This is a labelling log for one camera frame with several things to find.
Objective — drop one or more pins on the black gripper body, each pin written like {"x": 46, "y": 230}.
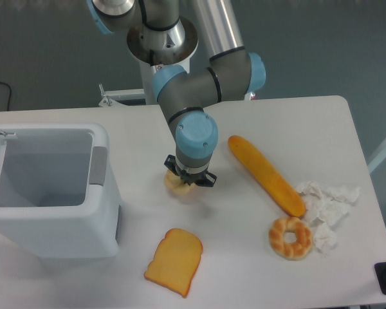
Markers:
{"x": 190, "y": 176}

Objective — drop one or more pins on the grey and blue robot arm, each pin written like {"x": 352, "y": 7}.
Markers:
{"x": 219, "y": 70}

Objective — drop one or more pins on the twisted ring bread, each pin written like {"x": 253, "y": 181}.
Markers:
{"x": 290, "y": 238}

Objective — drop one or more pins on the white trash bin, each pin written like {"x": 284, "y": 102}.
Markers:
{"x": 58, "y": 193}

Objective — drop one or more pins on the round braided bread roll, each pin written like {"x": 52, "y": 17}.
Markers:
{"x": 176, "y": 185}

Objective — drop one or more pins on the long orange baguette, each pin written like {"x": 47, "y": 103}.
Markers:
{"x": 283, "y": 194}

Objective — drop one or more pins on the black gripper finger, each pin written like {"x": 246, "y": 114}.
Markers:
{"x": 170, "y": 164}
{"x": 206, "y": 179}

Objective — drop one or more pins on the orange toast slice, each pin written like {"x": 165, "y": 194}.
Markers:
{"x": 175, "y": 261}

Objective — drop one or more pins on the small crumpled white tissue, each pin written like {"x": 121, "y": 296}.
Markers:
{"x": 325, "y": 240}

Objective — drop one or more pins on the large crumpled white tissue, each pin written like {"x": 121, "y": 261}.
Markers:
{"x": 325, "y": 203}

